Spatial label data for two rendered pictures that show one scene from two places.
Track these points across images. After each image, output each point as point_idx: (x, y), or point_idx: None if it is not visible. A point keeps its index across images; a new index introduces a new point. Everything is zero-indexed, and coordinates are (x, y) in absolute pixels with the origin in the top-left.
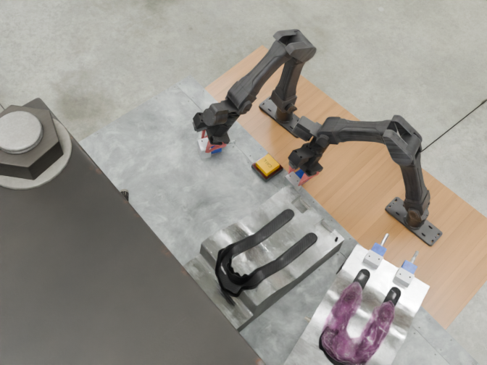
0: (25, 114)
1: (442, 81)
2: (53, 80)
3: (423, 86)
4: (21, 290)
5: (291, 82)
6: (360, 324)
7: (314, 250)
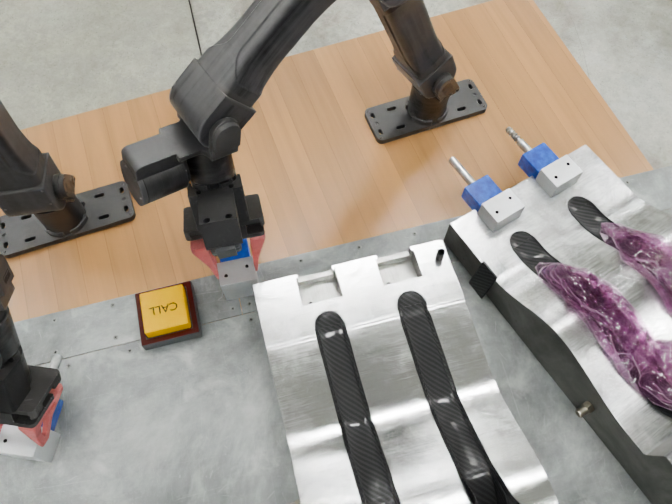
0: None
1: (125, 19)
2: None
3: (117, 44)
4: None
5: (7, 132)
6: (654, 306)
7: (443, 314)
